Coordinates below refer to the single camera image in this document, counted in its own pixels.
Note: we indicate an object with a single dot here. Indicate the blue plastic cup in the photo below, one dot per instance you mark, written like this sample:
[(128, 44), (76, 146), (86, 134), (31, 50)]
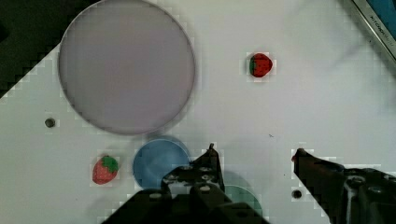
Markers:
[(156, 159)]

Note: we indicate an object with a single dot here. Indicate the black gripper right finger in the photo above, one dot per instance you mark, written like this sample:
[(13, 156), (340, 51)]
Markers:
[(347, 195)]

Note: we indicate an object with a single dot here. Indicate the green plastic cup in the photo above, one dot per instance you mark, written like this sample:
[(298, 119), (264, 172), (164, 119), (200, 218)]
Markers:
[(241, 195)]

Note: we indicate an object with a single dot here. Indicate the light red toy strawberry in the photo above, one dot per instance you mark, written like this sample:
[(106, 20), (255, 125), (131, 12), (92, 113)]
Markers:
[(105, 170)]

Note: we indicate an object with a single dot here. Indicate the silver toaster oven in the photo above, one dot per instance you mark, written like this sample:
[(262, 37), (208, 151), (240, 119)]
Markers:
[(379, 16)]

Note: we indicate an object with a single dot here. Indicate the dark red toy strawberry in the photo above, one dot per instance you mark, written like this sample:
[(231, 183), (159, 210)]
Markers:
[(260, 65)]

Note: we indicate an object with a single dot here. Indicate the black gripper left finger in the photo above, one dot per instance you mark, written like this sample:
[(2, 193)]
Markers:
[(205, 171)]

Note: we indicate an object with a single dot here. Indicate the large grey round plate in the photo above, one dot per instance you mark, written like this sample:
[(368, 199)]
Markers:
[(126, 66)]

